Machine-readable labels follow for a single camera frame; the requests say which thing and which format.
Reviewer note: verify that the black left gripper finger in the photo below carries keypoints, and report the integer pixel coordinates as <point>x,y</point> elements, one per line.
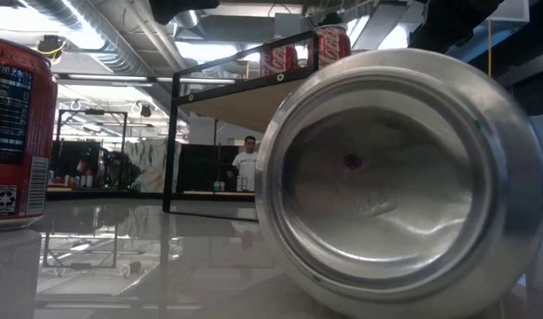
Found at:
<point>178,9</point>

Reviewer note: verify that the red Coca-Cola Original can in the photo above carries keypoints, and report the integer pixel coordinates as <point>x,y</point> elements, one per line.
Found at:
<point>335,46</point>
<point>277,57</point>

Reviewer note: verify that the red Coke Zero can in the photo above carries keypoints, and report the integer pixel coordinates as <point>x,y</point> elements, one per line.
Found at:
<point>386,177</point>
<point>36,133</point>

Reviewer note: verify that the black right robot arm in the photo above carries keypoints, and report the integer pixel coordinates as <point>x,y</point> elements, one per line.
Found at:
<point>452,22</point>

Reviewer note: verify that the white draped cloth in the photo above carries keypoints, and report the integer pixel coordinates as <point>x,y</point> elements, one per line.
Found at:
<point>156,164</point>

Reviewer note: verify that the black partition panel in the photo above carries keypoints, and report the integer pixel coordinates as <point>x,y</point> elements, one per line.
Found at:
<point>204,168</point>

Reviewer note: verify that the person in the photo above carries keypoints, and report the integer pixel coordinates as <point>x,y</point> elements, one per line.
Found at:
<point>246,170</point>

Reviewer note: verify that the background wooden table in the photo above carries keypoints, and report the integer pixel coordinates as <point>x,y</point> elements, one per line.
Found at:
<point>200,193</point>

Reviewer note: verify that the round silver air duct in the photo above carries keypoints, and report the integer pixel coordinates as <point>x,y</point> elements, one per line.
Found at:
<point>184,15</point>

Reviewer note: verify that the wooden shelf with black frame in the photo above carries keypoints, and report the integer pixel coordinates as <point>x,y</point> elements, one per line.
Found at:
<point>235,106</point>

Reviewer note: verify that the background black metal frame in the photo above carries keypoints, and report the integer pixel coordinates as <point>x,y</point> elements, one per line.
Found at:
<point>94,111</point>

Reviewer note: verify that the black ceiling camera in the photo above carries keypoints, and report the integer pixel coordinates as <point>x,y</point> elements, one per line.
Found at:
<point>49,44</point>

